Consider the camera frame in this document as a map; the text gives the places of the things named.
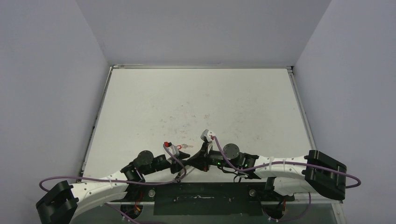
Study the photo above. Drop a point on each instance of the metal key holder ring plate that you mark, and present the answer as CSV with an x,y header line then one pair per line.
x,y
185,173

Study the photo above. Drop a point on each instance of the red tagged key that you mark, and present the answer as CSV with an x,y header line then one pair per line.
x,y
183,146

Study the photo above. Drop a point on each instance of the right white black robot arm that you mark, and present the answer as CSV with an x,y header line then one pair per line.
x,y
315,172

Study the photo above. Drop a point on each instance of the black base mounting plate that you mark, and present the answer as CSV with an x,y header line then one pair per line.
x,y
208,199

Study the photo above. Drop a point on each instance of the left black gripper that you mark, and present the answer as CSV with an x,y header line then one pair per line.
x,y
175,166

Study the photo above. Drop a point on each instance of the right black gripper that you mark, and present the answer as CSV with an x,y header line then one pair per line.
x,y
204,155

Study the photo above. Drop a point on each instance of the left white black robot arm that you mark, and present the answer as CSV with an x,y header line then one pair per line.
x,y
64,201

